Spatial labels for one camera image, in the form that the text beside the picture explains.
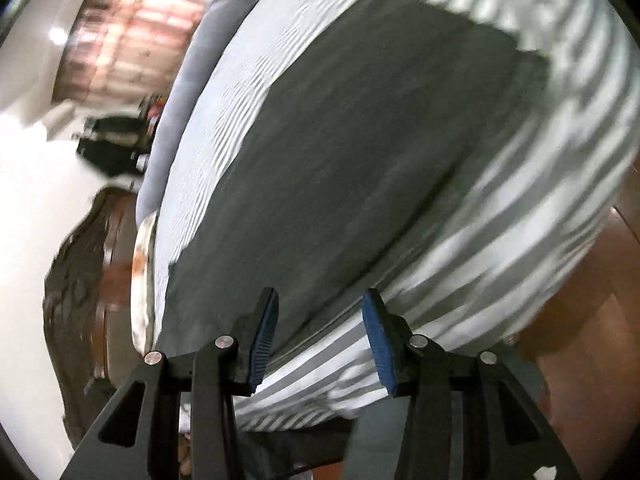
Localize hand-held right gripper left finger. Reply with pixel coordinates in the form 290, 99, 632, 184
60, 288, 279, 480

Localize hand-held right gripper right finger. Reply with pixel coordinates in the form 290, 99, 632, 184
361, 288, 581, 480

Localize dark grey denim pants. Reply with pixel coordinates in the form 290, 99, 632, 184
160, 0, 551, 361

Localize floral pillow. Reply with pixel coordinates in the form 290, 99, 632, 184
130, 210, 161, 353

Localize grey white striped bed sheet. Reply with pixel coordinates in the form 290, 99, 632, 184
150, 0, 636, 436

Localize dark carved wooden headboard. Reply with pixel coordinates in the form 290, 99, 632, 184
42, 187, 151, 451

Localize dark hanging clothes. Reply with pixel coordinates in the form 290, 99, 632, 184
75, 95, 166, 178

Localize grey rolled quilt white lines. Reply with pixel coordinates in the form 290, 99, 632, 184
136, 0, 281, 231

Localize pink patterned curtain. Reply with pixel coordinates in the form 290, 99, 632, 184
52, 0, 211, 106

